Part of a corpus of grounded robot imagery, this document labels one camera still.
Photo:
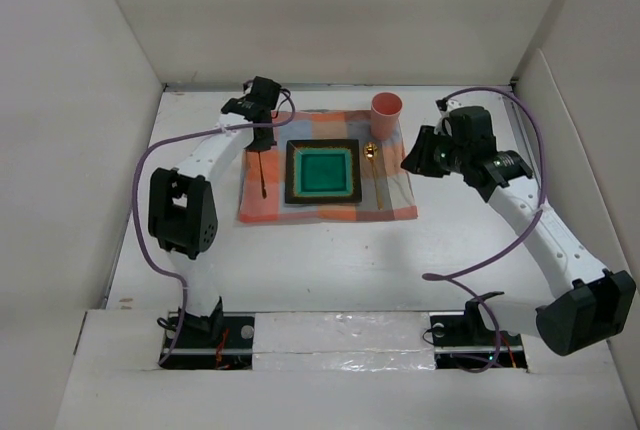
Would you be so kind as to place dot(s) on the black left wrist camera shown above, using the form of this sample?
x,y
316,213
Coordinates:
x,y
265,87

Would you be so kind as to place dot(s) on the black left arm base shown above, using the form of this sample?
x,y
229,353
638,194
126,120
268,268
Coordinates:
x,y
229,348

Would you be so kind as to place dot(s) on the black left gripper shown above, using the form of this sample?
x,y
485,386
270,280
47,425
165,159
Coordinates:
x,y
264,144

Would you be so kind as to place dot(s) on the gold spoon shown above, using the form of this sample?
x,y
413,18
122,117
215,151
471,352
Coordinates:
x,y
370,152

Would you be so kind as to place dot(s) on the square green black plate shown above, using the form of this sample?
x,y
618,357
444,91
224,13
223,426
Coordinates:
x,y
322,171

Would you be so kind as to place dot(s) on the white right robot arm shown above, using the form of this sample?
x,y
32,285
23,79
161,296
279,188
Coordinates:
x,y
589,303

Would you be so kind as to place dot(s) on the pink plastic cup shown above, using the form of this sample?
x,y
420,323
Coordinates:
x,y
385,110

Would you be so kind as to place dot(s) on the gold fork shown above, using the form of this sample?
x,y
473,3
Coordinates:
x,y
264,192

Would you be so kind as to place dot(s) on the checkered orange blue cloth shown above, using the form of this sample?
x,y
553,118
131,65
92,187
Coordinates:
x,y
393,181

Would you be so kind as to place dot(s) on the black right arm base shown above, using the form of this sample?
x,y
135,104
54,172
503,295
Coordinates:
x,y
458,343

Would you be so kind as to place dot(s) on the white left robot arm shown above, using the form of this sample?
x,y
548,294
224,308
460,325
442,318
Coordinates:
x,y
182,215

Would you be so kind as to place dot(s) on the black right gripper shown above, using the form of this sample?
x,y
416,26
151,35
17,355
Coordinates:
x,y
418,161

